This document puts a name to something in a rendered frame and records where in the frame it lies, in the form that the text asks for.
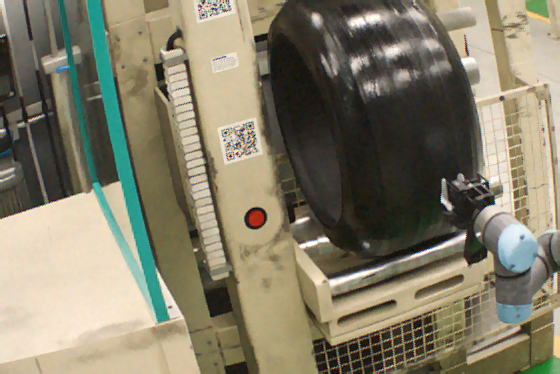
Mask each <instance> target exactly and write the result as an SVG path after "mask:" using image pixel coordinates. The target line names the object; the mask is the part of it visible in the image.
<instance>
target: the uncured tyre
mask: <svg viewBox="0 0 560 374"><path fill-rule="evenodd" d="M267 61H268V72H269V79H270V85H271V91H272V97H273V102H274V107H275V111H276V116H277V120H278V124H279V128H280V131H281V135H282V139H283V142H284V145H285V149H286V152H287V155H288V158H289V161H290V164H291V168H292V171H293V173H294V176H295V179H296V181H297V184H298V186H299V189H300V191H302V194H303V196H304V198H305V200H306V202H307V205H308V207H309V210H310V212H311V214H312V216H313V217H314V219H315V221H316V223H317V224H318V226H319V228H320V229H321V231H322V232H323V234H324V235H325V236H326V238H327V239H328V240H329V241H330V242H331V243H332V244H333V245H334V246H336V247H337V248H339V249H341V250H343V251H345V252H347V253H349V254H351V255H353V256H355V257H359V258H361V259H368V258H381V257H385V256H388V255H391V254H394V253H396V252H400V251H403V250H406V249H407V248H409V247H412V246H415V245H418V244H421V243H424V242H427V241H430V240H433V239H436V238H439V237H441V236H445V235H448V234H449V233H451V232H453V231H454V230H456V229H457V228H456V227H455V226H454V225H450V224H449V223H447V222H445V221H444V219H443V214H442V205H441V194H442V180H443V179H445V180H446V182H448V183H449V184H450V185H451V181H454V180H456V179H457V177H458V174H459V173H461V174H462V176H463V178H464V180H470V179H474V178H475V177H476V178H477V176H476V172H478V173H479V174H480V175H482V176H483V163H484V152H483V143H482V137H481V129H480V122H479V117H478V112H477V107H476V103H475V99H474V95H473V91H472V88H471V84H470V82H469V78H468V75H467V72H466V70H465V67H464V65H463V62H462V59H461V57H460V55H459V53H458V50H457V48H456V46H455V45H454V42H453V40H452V38H451V37H450V35H449V33H448V32H447V30H446V28H445V26H444V24H443V23H442V22H441V21H440V19H439V17H438V16H437V15H436V13H434V11H433V10H432V9H431V8H430V7H429V5H428V4H427V3H426V2H424V1H423V0H287V1H286V2H285V3H284V5H282V7H281V9H280V10H279V12H278V13H277V14H276V16H275V18H274V19H273V21H272V22H271V24H270V27H269V31H268V36H267Z"/></svg>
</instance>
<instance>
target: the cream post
mask: <svg viewBox="0 0 560 374"><path fill-rule="evenodd" d="M168 2H169V5H170V7H169V10H170V13H171V17H172V20H171V21H172V25H173V30H174V33H175V32H176V31H177V27H176V25H177V24H178V25H179V26H180V27H181V28H182V29H183V31H184V35H185V43H183V41H182V40H181V39H180V38H177V39H176V40H175V41H176V45H178V46H181V47H182V49H184V50H185V51H186V54H188V56H189V59H187V60H184V62H183V63H184V64H183V65H184V66H185V70H184V71H185V72H186V75H187V78H186V79H187V80H188V84H189V86H187V87H188V88H189V93H188V94H189V95H190V97H191V101H190V102H191V103H192V105H193V109H192V110H193V112H194V114H195V117H194V119H195V124H196V125H194V126H195V127H196V129H197V133H196V134H197V135H198V136H199V141H198V142H199V143H200V146H201V149H200V150H201V152H202V155H205V156H206V158H207V163H208V164H206V165H204V167H205V170H206V172H205V173H206V175H207V182H208V184H209V187H208V188H209V190H210V193H211V195H210V196H211V198H212V204H213V206H214V210H213V211H214V212H215V216H216V218H215V219H216V221H217V228H218V230H219V233H218V234H219V236H220V242H221V244H222V250H223V252H224V256H225V258H227V259H228V261H229V265H231V267H232V268H233V273H231V272H229V277H226V278H225V279H226V283H227V287H228V292H229V296H230V301H231V305H232V310H233V313H234V318H235V322H236V327H237V330H238V331H239V335H240V340H241V343H242V348H243V351H244V356H245V359H246V364H247V367H248V372H249V374H319V372H318V367H317V363H316V359H315V353H314V349H313V344H312V335H311V330H310V325H309V320H308V316H307V311H306V306H305V301H304V300H303V296H302V292H301V287H300V282H299V277H298V271H297V266H296V255H295V250H294V244H293V239H292V234H291V229H290V224H289V219H288V213H287V207H286V202H285V197H284V192H283V186H282V181H281V176H280V171H279V168H278V163H277V158H276V149H275V144H274V139H273V134H272V128H271V123H270V118H269V113H268V108H267V103H266V98H265V93H264V88H263V83H262V78H261V73H260V67H259V62H258V57H257V53H256V48H255V43H254V38H253V33H252V24H251V19H250V15H249V10H248V6H247V1H246V0H234V4H235V6H234V9H235V13H234V14H230V15H227V16H224V17H220V18H216V19H212V20H208V21H204V22H200V23H198V22H197V18H196V13H195V10H194V8H195V6H194V1H193V0H168ZM232 52H236V54H237V59H238V63H239V66H237V67H233V68H230V69H226V70H222V71H218V72H215V73H213V71H212V66H211V65H212V61H211V58H214V57H218V56H222V55H225V54H228V53H232ZM255 117H256V119H257V124H258V129H259V134H260V139H261V144H262V149H263V154H261V155H256V156H253V157H249V158H246V159H242V160H239V161H235V162H233V163H232V164H228V165H225V164H224V158H223V153H222V148H221V144H220V139H219V134H218V130H217V128H218V127H222V126H225V125H229V124H233V123H236V122H240V121H243V120H247V119H251V118H255ZM254 211H259V212H261V213H262V214H263V215H264V222H263V223H262V224H261V225H260V226H256V227H254V226H251V225H250V224H249V222H248V216H249V214H250V213H251V212H254Z"/></svg>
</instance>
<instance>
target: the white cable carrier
mask: <svg viewBox="0 0 560 374"><path fill-rule="evenodd" d="M160 54H162V55H163V57H164V58H165V59H170V58H172V57H176V56H180V55H184V54H186V51H185V50H184V49H181V48H180V47H179V46H178V45H176V44H174V48H173V50H171V48H170V51H169V52H167V51H166V46H164V47H162V48H161V52H160ZM183 62H184V60H183V61H180V62H176V63H172V64H169V65H168V66H165V64H163V68H164V69H165V71H164V75H165V77H166V83H167V84H168V85H167V91H168V92H169V99H170V100H171V102H170V105H171V106H172V109H171V112H172V114H173V115H174V116H173V121H174V122H175V129H176V130H177V133H176V135H177V138H178V139H179V140H178V145H179V146H180V147H179V152H180V153H181V161H182V162H183V163H182V166H183V168H184V170H185V171H184V174H185V176H186V183H187V184H188V186H187V188H188V191H189V192H190V193H189V197H190V199H191V205H192V207H193V208H192V210H193V213H194V214H195V216H194V218H195V221H196V227H197V228H198V230H197V232H198V236H199V237H200V238H199V242H200V243H201V250H202V251H203V253H202V255H203V258H204V261H205V262H206V264H207V265H208V267H209V268H210V270H212V271H213V270H216V269H220V268H222V267H225V266H228V265H229V261H228V259H227V258H224V256H223V255H224V252H223V250H222V244H221V242H220V236H219V234H218V233H219V230H218V228H217V221H216V219H215V218H216V216H215V212H214V211H213V210H214V206H213V204H212V198H211V196H210V195H211V193H210V190H209V188H208V187H209V184H208V182H207V175H206V173H205V172H206V170H205V167H204V165H206V164H208V163H207V158H206V156H205V155H202V152H201V150H200V149H201V146H200V143H199V142H198V141H199V136H198V135H197V134H196V133H197V129H196V127H195V126H194V125H196V124H195V119H194V117H195V114H194V112H193V110H192V109H193V105H192V103H191V102H190V101H191V97H190V95H189V94H188V93H189V88H188V87H187V86H189V84H188V80H187V79H186V78H187V75H186V72H185V71H184V70H185V66H184V65H183V64H184V63H183ZM192 134H193V135H192ZM211 277H212V278H213V280H217V279H220V278H221V279H223V278H226V277H229V272H227V273H223V274H220V275H214V276H211Z"/></svg>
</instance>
